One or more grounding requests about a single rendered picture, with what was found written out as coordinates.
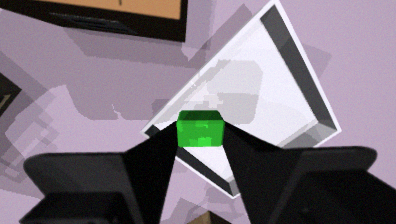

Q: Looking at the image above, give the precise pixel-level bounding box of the white square tray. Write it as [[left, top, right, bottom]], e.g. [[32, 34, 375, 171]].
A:
[[139, 0, 341, 199]]

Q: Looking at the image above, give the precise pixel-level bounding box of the green block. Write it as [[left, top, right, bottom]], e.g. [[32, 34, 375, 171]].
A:
[[176, 110, 225, 147]]

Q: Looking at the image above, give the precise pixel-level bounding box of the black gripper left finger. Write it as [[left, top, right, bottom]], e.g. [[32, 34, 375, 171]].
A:
[[23, 121, 178, 224]]

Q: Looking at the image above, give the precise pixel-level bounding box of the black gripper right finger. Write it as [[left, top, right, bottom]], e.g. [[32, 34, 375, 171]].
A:
[[222, 121, 378, 224]]

